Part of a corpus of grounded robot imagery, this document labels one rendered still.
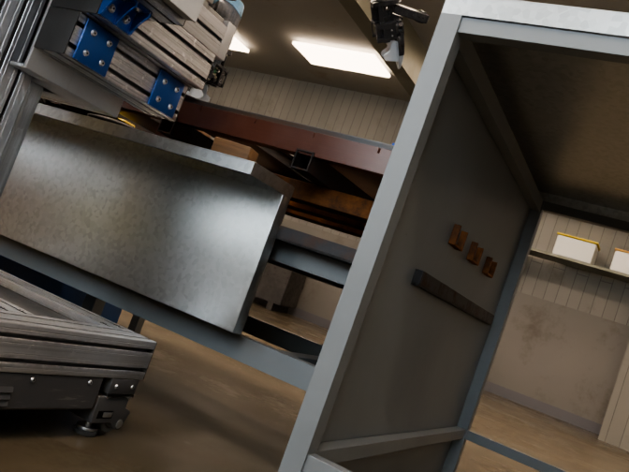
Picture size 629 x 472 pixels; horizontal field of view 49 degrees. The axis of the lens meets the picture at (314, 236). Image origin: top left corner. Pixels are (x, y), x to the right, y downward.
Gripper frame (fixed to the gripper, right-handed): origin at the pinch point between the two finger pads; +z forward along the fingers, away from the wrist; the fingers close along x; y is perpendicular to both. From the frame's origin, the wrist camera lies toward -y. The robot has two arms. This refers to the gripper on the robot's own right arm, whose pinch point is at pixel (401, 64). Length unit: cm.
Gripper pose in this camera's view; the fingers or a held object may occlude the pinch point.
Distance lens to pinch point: 215.3
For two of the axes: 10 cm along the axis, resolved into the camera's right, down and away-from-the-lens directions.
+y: -9.8, 2.0, -0.5
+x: 1.5, 5.1, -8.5
